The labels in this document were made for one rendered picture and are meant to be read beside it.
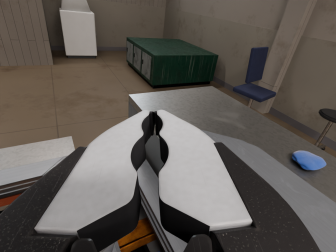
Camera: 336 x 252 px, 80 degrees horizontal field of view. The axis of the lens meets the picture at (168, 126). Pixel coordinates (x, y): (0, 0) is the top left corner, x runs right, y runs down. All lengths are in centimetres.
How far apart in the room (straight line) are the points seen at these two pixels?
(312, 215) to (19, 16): 515
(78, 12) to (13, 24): 135
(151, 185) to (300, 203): 51
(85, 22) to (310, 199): 552
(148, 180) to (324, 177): 65
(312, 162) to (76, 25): 544
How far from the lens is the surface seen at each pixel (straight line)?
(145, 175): 91
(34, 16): 518
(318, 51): 368
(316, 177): 90
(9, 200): 105
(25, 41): 527
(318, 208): 74
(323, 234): 68
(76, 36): 577
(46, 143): 134
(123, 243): 95
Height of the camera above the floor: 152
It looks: 32 degrees down
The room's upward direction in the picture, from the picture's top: 8 degrees clockwise
